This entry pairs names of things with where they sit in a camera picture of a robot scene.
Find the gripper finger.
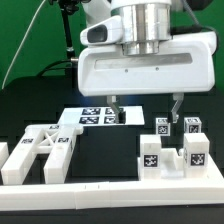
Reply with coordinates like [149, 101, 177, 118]
[107, 96, 126, 124]
[171, 93, 184, 123]

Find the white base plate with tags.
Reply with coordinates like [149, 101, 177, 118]
[58, 106, 145, 127]

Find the black cable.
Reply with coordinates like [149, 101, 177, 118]
[35, 59, 84, 78]

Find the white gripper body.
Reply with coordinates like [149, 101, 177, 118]
[78, 32, 217, 96]

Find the black camera stand pole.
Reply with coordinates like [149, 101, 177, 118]
[48, 0, 80, 59]

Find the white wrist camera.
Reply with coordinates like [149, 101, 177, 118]
[80, 15, 123, 46]

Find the white cable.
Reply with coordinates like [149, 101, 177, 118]
[1, 0, 48, 90]

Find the white L-shaped border fence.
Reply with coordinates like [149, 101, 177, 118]
[0, 159, 224, 211]

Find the white chair back frame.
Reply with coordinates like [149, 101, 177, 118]
[1, 124, 84, 186]

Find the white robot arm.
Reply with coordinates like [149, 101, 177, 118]
[78, 0, 218, 123]

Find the white tagged cube far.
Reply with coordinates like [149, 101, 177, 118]
[184, 117, 202, 133]

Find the white chair seat block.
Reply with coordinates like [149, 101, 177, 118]
[137, 148, 188, 183]

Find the white tagged cube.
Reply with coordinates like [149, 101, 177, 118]
[156, 118, 171, 136]
[184, 117, 202, 133]

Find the white tagged cube near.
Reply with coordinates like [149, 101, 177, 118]
[156, 118, 171, 136]

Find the white part at left edge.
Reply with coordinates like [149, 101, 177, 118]
[0, 142, 9, 169]

